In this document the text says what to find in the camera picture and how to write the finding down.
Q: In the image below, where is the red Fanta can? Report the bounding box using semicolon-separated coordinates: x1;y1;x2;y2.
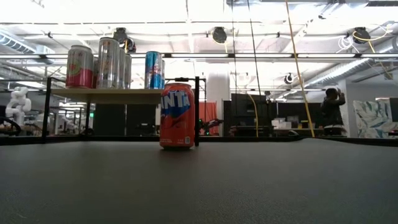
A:
159;82;196;151

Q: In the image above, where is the silver blue Red Bull can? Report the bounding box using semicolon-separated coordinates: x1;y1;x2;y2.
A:
161;58;167;90
144;50;164;90

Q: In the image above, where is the white Celsius can black lid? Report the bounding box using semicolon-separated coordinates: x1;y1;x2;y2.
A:
96;37;121;90

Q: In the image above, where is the wooden shelf board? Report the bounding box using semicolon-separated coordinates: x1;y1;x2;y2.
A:
51;88;163;106

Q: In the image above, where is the black shelf leg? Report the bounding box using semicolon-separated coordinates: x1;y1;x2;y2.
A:
42;77;52;144
84;104;92;136

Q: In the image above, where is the red background panel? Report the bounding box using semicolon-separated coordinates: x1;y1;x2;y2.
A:
199;101;219;136

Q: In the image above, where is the background robot with green lights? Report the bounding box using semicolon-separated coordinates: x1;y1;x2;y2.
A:
198;117;224;137

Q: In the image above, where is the white cardboard box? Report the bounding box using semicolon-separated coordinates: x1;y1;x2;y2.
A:
271;117;293;130

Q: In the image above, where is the black background partition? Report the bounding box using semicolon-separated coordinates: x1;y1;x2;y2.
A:
276;101;323;129

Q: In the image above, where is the person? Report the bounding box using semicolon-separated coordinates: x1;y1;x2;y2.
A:
318;87;347;137

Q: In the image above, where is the yellow background cable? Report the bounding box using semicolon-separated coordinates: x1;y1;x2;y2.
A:
239;89;259;138

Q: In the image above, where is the thin black hanging cable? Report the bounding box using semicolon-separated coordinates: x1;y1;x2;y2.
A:
230;0;238;103

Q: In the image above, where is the silver ventilation duct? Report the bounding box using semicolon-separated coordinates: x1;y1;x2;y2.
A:
0;32;55;65
307;37;398;90

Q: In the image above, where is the black aluminium table frame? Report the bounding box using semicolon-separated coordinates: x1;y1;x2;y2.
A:
0;134;398;147

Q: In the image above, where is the abstract wall painting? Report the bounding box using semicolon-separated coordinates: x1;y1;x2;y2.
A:
353;98;398;139

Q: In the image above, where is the black curved hose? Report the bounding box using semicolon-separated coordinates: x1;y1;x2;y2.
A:
0;115;27;135

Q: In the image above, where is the black wall monitor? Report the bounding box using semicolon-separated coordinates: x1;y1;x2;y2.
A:
389;97;398;123

